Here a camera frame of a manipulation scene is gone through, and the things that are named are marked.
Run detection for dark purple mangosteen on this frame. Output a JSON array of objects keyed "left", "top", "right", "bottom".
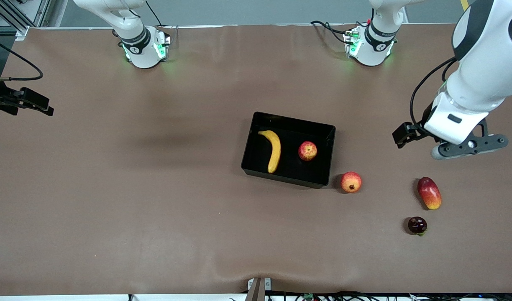
[{"left": 408, "top": 216, "right": 428, "bottom": 237}]

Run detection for black left base cable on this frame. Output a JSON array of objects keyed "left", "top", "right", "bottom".
[{"left": 310, "top": 20, "right": 349, "bottom": 46}]

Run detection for yellow banana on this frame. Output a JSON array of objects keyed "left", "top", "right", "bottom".
[{"left": 257, "top": 130, "right": 282, "bottom": 174}]

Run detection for aluminium frame profile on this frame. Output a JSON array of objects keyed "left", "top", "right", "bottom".
[{"left": 0, "top": 0, "right": 68, "bottom": 38}]

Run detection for red pomegranate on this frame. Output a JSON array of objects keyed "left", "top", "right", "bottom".
[{"left": 340, "top": 172, "right": 363, "bottom": 194}]

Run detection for black right base cable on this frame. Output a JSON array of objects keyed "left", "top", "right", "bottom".
[{"left": 145, "top": 0, "right": 164, "bottom": 28}]

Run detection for red yellow mango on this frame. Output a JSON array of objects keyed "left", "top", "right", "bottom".
[{"left": 417, "top": 177, "right": 442, "bottom": 210}]

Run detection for black base cable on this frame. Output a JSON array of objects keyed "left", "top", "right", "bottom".
[
  {"left": 310, "top": 20, "right": 349, "bottom": 46},
  {"left": 145, "top": 0, "right": 164, "bottom": 28}
]

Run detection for red yellow apple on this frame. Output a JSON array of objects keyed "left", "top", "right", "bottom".
[{"left": 298, "top": 141, "right": 318, "bottom": 162}]

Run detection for black plastic box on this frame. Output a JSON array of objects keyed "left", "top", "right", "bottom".
[{"left": 241, "top": 111, "right": 336, "bottom": 189}]

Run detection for brown table mat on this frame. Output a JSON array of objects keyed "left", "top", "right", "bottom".
[{"left": 0, "top": 24, "right": 512, "bottom": 295}]

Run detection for metal bracket with brown post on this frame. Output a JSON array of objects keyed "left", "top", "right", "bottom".
[{"left": 247, "top": 277, "right": 271, "bottom": 301}]

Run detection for black table edge cables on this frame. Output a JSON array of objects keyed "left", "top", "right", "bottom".
[{"left": 231, "top": 291, "right": 512, "bottom": 301}]

